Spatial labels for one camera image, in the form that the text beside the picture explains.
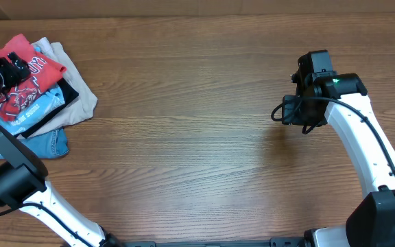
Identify black folded garment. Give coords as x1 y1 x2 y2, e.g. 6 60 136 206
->
20 79 79 138

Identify red t-shirt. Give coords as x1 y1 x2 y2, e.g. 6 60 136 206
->
0 34 67 121

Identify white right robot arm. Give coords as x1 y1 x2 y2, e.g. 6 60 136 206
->
279 71 395 246

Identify folded blue jeans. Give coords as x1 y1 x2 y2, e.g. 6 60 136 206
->
14 128 69 159

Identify beige folded garment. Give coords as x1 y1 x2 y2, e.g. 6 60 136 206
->
21 37 98 138

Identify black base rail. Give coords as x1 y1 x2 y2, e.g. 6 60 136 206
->
123 237 310 247

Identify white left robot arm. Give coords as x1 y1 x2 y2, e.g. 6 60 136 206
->
0 53 121 247

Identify light blue folded t-shirt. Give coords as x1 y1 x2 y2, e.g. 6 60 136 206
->
0 90 57 134

